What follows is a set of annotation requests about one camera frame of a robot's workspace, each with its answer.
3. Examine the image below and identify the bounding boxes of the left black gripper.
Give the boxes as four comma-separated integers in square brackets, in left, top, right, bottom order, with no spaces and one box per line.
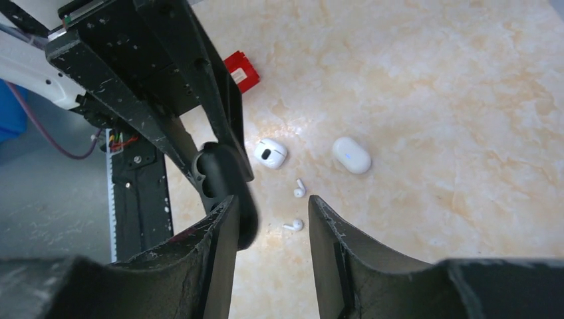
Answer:
[46,1,254,185]

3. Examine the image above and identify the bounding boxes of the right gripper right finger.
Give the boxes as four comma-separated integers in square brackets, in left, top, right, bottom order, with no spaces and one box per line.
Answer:
[309,195,563,318]

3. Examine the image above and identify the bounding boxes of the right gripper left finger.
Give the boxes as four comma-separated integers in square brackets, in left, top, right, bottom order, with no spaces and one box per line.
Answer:
[1,196,239,318]

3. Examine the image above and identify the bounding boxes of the black oval earbud case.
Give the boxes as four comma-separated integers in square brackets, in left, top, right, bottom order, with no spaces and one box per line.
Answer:
[192,142,259,251]

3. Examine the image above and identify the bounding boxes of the small white square earbud case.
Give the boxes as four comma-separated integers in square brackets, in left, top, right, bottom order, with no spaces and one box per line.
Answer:
[253,138,287,169]

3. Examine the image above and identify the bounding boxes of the white oval charging case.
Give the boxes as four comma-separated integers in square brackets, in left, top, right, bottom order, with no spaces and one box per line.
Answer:
[332,136,372,174]

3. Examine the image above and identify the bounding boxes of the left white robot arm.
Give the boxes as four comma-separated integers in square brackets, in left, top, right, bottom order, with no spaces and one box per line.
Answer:
[1,1,253,183]

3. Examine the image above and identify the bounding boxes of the red plastic box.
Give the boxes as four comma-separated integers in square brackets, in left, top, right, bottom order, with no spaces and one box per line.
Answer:
[224,51,260,94]

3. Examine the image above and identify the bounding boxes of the white stem earbud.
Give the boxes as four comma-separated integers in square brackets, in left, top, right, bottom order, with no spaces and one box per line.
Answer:
[294,178,306,198]
[283,219,304,232]

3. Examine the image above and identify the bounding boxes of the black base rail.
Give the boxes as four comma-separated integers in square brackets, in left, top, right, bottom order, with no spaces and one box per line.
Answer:
[105,129,174,263]

